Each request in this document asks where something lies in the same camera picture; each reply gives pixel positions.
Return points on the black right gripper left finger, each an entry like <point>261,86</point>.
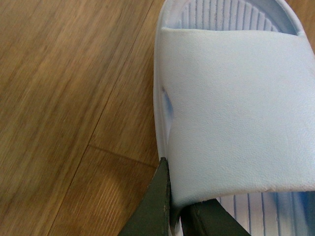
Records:
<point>151,217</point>

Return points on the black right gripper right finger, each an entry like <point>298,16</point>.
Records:
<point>209,218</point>

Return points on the light blue slipper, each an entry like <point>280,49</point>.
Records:
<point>234,106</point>

